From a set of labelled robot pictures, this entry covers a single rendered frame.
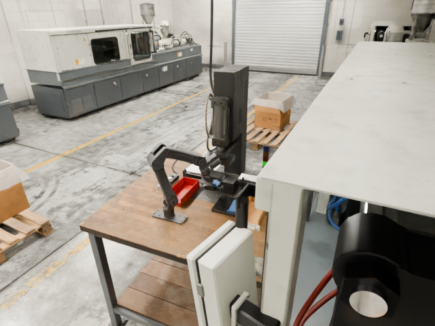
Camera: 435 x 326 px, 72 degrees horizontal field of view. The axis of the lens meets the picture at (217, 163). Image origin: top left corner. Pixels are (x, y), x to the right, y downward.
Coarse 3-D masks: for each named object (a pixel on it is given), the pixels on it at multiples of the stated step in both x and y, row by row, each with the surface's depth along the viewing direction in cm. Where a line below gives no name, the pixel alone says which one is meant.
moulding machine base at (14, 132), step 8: (0, 88) 472; (0, 96) 474; (0, 104) 474; (8, 104) 488; (0, 112) 478; (8, 112) 490; (0, 120) 481; (8, 120) 492; (0, 128) 483; (8, 128) 495; (16, 128) 506; (0, 136) 485; (8, 136) 497; (16, 136) 511; (8, 144) 501
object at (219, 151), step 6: (228, 144) 197; (234, 144) 197; (216, 150) 186; (222, 150) 184; (228, 150) 187; (204, 156) 188; (222, 156) 181; (228, 156) 185; (234, 156) 189; (222, 162) 184; (228, 162) 182
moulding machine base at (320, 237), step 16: (320, 224) 153; (304, 240) 143; (320, 240) 143; (336, 240) 142; (304, 256) 133; (320, 256) 133; (304, 272) 125; (320, 272) 125; (304, 288) 118; (320, 320) 106
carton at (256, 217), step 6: (252, 198) 183; (252, 204) 181; (252, 210) 176; (258, 210) 176; (252, 216) 171; (258, 216) 171; (264, 216) 171; (252, 222) 166; (258, 222) 158; (252, 228) 161; (258, 228) 159
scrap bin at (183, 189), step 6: (180, 180) 198; (186, 180) 202; (192, 180) 200; (198, 180) 197; (174, 186) 191; (180, 186) 199; (186, 186) 201; (192, 186) 190; (198, 186) 198; (180, 192) 194; (186, 192) 194; (192, 192) 191; (180, 198) 188; (186, 198) 184; (180, 204) 180
